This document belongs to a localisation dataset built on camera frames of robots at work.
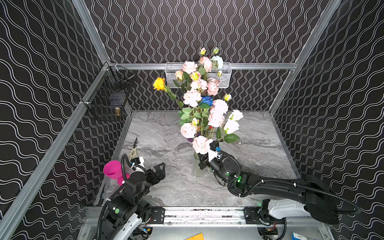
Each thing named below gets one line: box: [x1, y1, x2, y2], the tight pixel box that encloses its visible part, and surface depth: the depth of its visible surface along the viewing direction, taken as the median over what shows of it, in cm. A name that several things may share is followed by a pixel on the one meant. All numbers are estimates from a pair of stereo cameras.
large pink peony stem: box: [181, 47, 213, 79], surface depth 75 cm
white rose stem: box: [215, 109, 244, 144], surface depth 63 cm
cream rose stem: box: [175, 70, 185, 81], surface depth 81 cm
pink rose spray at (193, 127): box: [179, 107, 210, 155], surface depth 64 cm
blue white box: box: [291, 232, 317, 240], surface depth 69 cm
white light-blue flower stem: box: [211, 47, 224, 77], surface depth 78 cm
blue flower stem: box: [201, 96, 214, 106], surface depth 61 cm
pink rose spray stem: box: [206, 77, 220, 96], surface depth 77 cm
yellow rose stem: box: [153, 77, 185, 109], surface depth 80 cm
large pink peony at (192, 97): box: [183, 89, 202, 108], surface depth 60 cm
